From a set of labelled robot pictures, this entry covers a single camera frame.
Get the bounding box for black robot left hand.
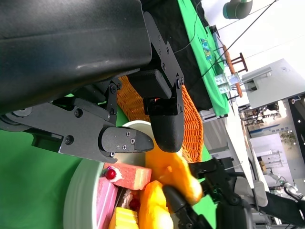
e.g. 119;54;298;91
0;0;185;164

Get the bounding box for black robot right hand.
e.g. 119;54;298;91
163;157;253;229

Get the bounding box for orange white toy bread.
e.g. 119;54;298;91
138;180;174;229
144;146;203;206

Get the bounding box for grey-green bowl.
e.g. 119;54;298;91
63;120;167;229

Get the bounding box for orange wicker basket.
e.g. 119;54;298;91
116;75;204;163

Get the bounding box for salmon pink cube cake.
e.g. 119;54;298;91
102;163;153;191

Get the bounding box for brown white strawberry cake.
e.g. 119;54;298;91
115;187;141;212

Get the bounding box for yellow cake slice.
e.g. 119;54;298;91
108;207;139;229

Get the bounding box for long magenta striped cake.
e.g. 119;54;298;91
96;176;119;229

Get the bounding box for small white green boxes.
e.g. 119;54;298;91
214;71;241;94

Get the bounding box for black backdrop cloth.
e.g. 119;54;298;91
140;0;213;113

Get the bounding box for grey equipment cabinet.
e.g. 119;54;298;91
242;58;305;110

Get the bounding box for brown wooden rack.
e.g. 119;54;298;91
220;44;249;99

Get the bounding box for blue printed card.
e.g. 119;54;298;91
199;37;213;62

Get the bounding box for green tablecloth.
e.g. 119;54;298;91
0;93;224;229

